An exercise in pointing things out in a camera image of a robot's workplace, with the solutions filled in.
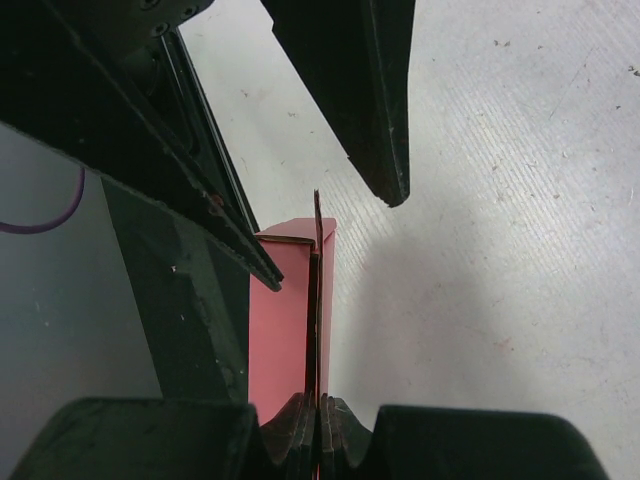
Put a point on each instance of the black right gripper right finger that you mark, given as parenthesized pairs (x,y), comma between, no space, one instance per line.
(439,443)

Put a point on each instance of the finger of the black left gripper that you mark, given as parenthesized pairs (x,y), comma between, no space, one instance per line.
(353,57)

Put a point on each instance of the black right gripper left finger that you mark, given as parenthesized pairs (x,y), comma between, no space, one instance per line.
(106,438)

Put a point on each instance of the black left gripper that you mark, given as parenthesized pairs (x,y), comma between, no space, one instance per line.
(140,121)

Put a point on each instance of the pink cardboard box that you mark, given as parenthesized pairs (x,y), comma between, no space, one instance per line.
(289,342)

